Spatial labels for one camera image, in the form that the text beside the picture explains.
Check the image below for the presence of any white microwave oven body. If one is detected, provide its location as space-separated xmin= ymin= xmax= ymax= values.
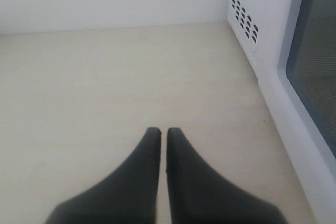
xmin=226 ymin=0 xmax=274 ymax=83

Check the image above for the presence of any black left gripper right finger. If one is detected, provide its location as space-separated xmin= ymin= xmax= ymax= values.
xmin=166 ymin=127 xmax=287 ymax=223

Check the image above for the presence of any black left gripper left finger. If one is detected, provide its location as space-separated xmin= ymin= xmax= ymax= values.
xmin=46 ymin=127 xmax=161 ymax=223

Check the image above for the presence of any white microwave door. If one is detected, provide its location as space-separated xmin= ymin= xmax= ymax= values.
xmin=258 ymin=0 xmax=335 ymax=187

